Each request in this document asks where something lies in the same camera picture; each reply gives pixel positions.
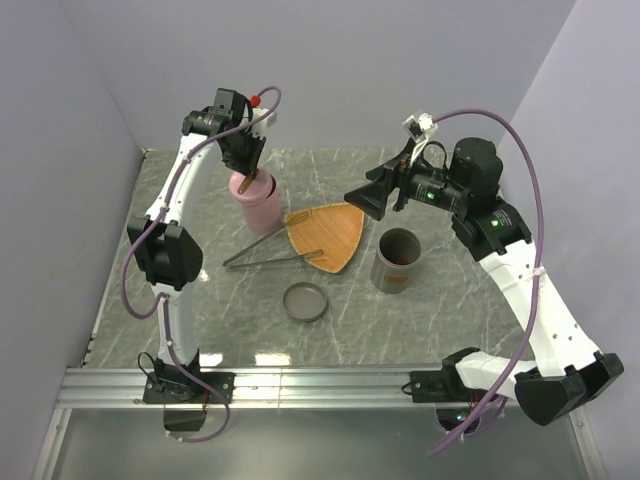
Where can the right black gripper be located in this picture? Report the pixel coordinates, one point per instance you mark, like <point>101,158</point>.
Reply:
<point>372,197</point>

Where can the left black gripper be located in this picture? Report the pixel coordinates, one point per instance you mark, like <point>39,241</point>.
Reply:
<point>249,166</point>

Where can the pink round lid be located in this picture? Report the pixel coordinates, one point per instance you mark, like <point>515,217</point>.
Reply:
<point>251,191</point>

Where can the tall pink cup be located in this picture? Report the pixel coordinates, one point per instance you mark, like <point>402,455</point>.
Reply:
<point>264,218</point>

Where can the metal tongs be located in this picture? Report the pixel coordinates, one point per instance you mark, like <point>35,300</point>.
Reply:
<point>275,248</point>

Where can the tall grey container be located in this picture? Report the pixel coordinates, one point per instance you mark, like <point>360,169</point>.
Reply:
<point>397,254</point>

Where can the grey round lid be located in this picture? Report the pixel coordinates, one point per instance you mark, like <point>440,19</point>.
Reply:
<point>305,301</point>

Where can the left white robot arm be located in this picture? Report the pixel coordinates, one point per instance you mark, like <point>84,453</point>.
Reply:
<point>231,131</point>

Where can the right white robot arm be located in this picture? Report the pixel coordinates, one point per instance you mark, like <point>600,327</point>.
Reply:
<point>568,369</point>

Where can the woven bamboo tray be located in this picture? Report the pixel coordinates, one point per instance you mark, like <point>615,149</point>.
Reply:
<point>328,234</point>

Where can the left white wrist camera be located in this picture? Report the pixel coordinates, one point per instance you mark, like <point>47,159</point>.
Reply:
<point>261,119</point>

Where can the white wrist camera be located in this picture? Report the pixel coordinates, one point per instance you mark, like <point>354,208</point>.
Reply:
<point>421,127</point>
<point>261,119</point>

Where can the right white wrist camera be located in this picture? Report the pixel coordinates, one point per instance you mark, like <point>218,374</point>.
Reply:
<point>421,127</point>

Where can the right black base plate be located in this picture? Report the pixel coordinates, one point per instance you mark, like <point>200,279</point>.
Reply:
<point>439,386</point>

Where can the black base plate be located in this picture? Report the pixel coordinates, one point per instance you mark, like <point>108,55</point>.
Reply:
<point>185,391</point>
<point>439,386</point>

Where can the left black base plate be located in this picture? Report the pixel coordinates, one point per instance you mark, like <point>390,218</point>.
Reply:
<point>185,391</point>

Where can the aluminium mounting rail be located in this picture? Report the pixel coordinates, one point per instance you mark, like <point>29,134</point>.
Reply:
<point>300,423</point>

